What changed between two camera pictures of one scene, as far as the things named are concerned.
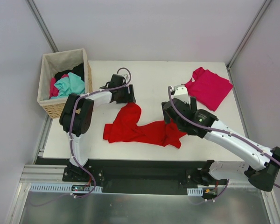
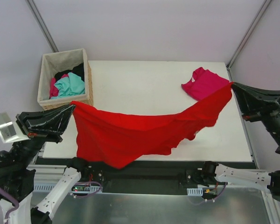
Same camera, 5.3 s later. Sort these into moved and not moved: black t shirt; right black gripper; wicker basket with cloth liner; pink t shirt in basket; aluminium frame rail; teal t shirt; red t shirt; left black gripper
Moved: red t shirt; left black gripper; right black gripper
Not moved: teal t shirt; aluminium frame rail; black t shirt; pink t shirt in basket; wicker basket with cloth liner
